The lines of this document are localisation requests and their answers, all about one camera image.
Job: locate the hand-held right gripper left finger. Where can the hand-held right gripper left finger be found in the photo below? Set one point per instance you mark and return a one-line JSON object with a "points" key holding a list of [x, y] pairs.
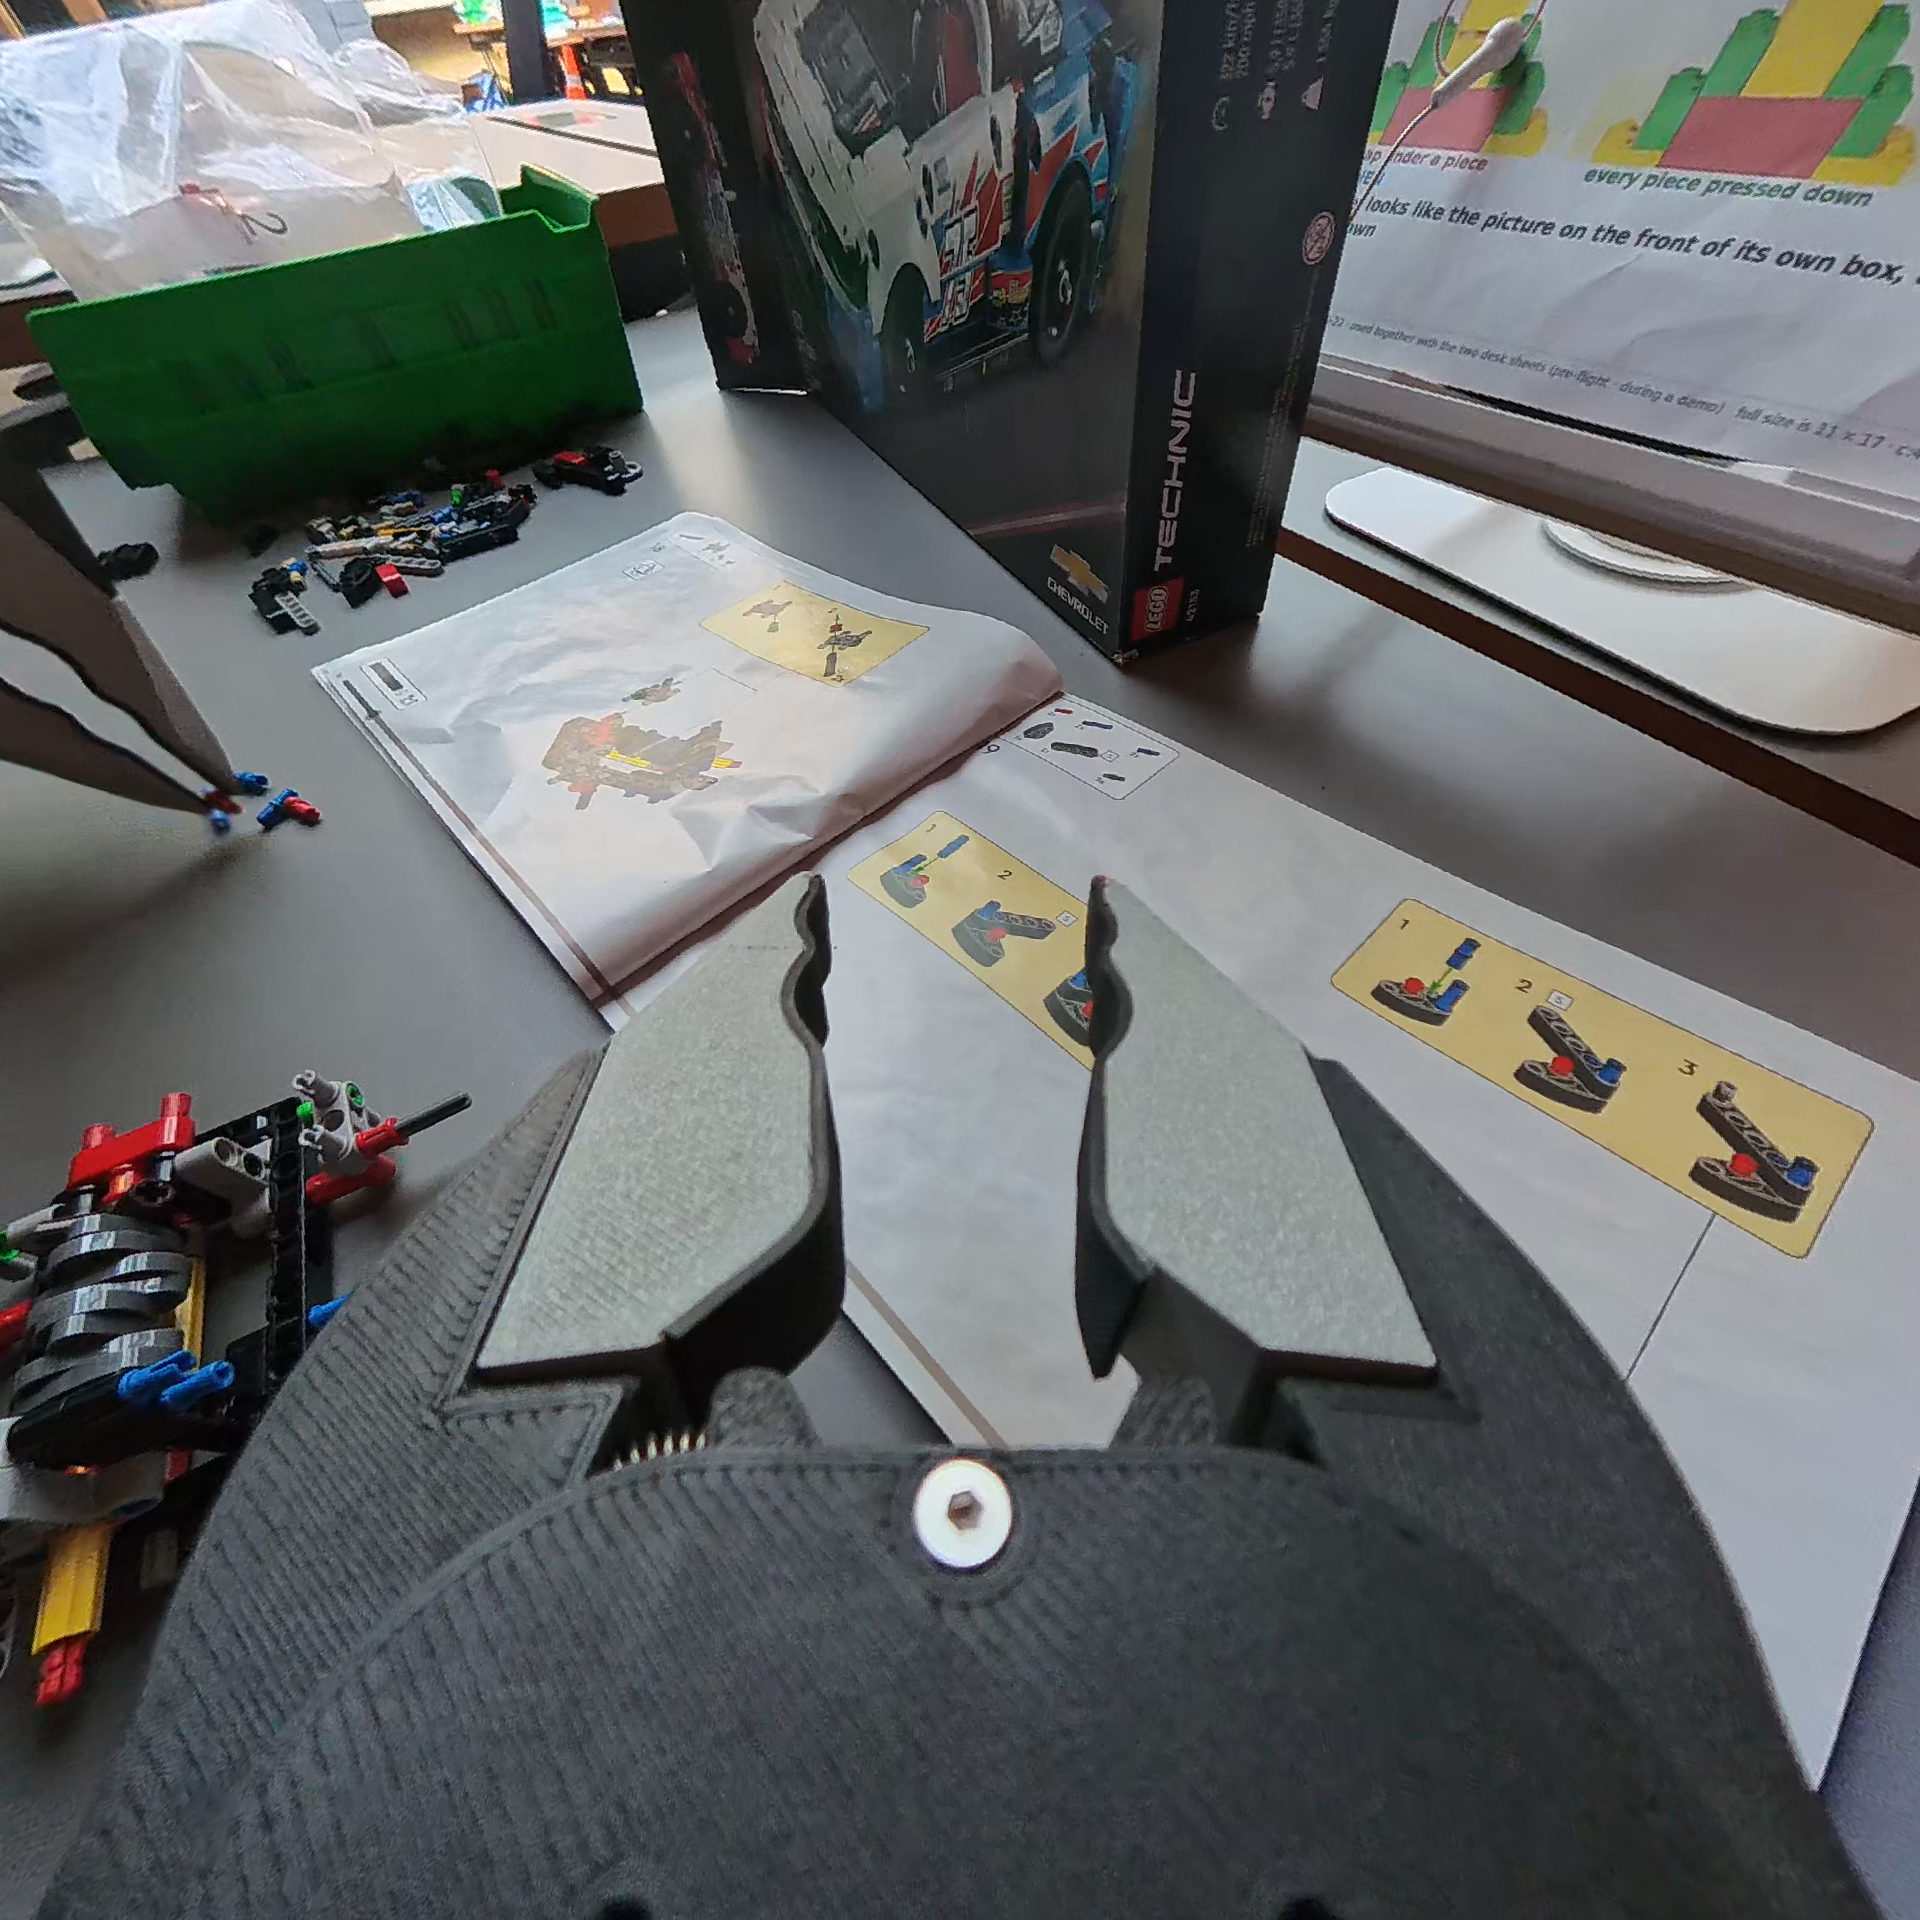
{"points": [[666, 1187]]}

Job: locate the white background table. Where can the white background table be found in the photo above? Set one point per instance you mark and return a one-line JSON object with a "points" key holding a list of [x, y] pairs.
{"points": [[587, 128]]}

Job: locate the pile of lego pieces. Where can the pile of lego pieces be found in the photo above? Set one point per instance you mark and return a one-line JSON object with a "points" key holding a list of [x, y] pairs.
{"points": [[378, 532]]}

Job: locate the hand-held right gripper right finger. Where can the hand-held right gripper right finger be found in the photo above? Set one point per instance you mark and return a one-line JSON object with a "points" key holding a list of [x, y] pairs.
{"points": [[1251, 1187]]}

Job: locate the lego instruction booklet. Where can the lego instruction booklet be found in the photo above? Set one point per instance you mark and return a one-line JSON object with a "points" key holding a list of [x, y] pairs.
{"points": [[673, 840]]}

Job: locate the black lego chassis assembly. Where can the black lego chassis assembly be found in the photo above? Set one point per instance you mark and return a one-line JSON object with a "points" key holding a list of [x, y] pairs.
{"points": [[117, 1261]]}

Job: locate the white computer monitor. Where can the white computer monitor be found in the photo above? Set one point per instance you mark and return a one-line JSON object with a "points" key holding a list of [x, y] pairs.
{"points": [[1651, 598]]}

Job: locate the green plastic bin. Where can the green plastic bin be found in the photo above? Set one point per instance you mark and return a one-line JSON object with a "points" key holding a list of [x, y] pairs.
{"points": [[378, 345]]}

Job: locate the dark car picture box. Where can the dark car picture box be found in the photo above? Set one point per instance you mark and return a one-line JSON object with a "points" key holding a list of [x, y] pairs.
{"points": [[1199, 302]]}

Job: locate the white printed instruction sheet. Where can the white printed instruction sheet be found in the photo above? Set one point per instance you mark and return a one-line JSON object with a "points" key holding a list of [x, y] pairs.
{"points": [[1651, 302]]}

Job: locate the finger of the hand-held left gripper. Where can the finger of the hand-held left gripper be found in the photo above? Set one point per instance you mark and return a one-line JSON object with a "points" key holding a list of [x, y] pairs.
{"points": [[90, 638], [60, 747]]}

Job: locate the clear plastic bag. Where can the clear plastic bag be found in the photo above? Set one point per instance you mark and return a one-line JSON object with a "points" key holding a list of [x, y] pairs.
{"points": [[225, 150]]}

